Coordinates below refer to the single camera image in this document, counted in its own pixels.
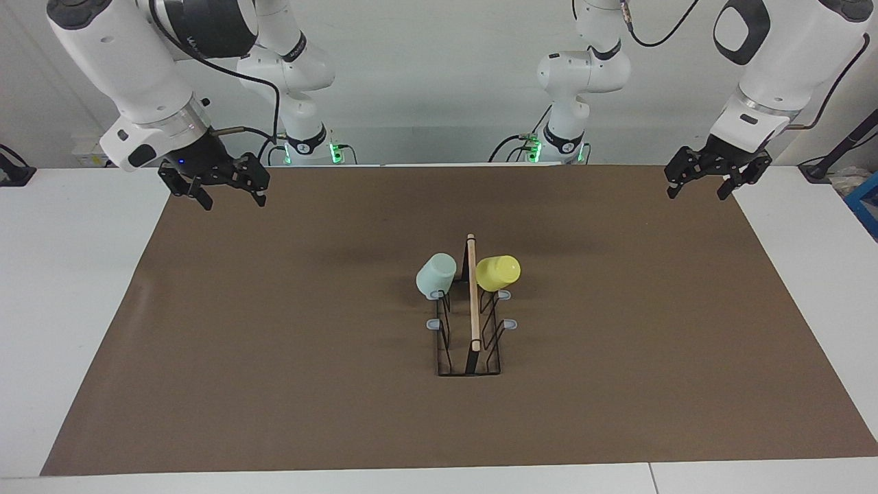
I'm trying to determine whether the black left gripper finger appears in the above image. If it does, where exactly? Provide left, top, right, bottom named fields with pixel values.
left=663, top=146, right=705, bottom=201
left=717, top=151, right=773, bottom=202

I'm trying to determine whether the brown table mat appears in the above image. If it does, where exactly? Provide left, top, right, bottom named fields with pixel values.
left=40, top=163, right=878, bottom=477

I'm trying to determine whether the black stand pole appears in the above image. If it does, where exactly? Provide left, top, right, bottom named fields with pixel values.
left=799, top=108, right=878, bottom=183

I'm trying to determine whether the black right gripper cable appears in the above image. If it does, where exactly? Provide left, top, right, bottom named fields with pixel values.
left=147, top=0, right=282, bottom=165

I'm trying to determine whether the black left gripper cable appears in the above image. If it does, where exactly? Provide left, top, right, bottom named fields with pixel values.
left=787, top=33, right=870, bottom=131

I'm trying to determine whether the black wire cup rack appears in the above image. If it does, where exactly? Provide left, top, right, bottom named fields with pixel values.
left=426, top=233, right=519, bottom=377

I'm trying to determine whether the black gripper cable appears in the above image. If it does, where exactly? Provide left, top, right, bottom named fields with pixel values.
left=787, top=33, right=870, bottom=131
left=147, top=0, right=282, bottom=165

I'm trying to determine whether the black clamp mount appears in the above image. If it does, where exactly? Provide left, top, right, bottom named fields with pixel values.
left=0, top=144, right=36, bottom=187

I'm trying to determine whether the black base cables bundle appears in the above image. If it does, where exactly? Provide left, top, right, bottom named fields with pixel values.
left=488, top=103, right=553, bottom=163
left=255, top=132, right=289, bottom=167

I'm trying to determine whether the yellow plastic cup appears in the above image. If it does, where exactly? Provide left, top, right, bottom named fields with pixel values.
left=476, top=255, right=521, bottom=293

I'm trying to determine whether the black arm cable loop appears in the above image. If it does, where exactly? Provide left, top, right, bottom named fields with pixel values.
left=623, top=0, right=700, bottom=47

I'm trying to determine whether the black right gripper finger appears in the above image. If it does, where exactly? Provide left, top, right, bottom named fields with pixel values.
left=230, top=152, right=271, bottom=207
left=158, top=163, right=214, bottom=212

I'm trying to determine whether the blue box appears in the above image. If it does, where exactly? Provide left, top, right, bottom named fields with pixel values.
left=845, top=172, right=878, bottom=239

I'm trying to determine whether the crumpled clear plastic bag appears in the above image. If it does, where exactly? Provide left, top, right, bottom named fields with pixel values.
left=829, top=167, right=872, bottom=194

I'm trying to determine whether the pale green plastic cup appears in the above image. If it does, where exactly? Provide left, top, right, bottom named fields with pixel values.
left=416, top=253, right=458, bottom=301

